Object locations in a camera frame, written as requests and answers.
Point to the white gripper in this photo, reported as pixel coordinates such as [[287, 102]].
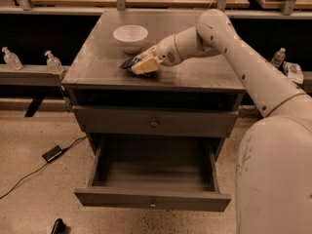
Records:
[[166, 53]]

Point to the blue rxbar blueberry wrapper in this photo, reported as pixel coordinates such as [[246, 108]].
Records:
[[127, 64]]

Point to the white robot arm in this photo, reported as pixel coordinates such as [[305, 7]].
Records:
[[274, 165]]

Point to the grey wooden drawer cabinet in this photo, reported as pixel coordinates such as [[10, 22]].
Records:
[[198, 84]]

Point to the closed grey top drawer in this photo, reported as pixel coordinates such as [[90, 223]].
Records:
[[159, 122]]

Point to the open grey middle drawer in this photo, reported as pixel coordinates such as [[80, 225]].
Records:
[[154, 172]]

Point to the white ceramic bowl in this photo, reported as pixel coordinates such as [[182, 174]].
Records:
[[130, 38]]

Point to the sanitizer pump bottle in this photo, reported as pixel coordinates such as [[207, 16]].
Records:
[[53, 63], [11, 59]]

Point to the crumpled white packet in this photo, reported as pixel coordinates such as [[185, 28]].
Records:
[[293, 72]]

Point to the far left sanitizer pump bottle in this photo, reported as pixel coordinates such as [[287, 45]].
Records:
[[11, 59]]

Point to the black power adapter brick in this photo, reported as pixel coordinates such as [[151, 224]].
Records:
[[52, 154]]

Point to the black object on floor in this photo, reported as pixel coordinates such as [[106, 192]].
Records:
[[58, 227]]

